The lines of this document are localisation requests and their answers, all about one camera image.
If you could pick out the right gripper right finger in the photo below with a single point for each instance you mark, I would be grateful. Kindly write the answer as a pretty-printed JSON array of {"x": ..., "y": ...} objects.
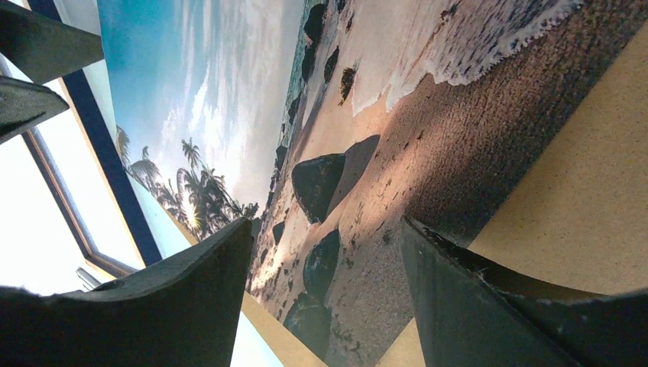
[{"x": 472, "y": 311}]

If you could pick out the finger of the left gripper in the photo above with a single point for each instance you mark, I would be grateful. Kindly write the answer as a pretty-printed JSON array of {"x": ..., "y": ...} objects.
[
  {"x": 25, "y": 105},
  {"x": 45, "y": 49}
]

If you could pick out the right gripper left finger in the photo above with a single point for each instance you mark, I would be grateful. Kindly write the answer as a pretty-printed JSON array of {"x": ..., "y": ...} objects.
[{"x": 181, "y": 311}]

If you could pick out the wooden picture frame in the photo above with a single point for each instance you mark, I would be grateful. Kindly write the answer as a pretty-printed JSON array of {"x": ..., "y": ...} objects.
[{"x": 67, "y": 203}]

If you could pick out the brown backing board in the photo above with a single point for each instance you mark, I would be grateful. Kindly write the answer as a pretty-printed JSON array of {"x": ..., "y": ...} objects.
[{"x": 577, "y": 218}]

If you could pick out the beach photo print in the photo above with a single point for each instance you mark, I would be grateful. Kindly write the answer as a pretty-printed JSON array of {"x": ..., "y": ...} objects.
[{"x": 429, "y": 109}]

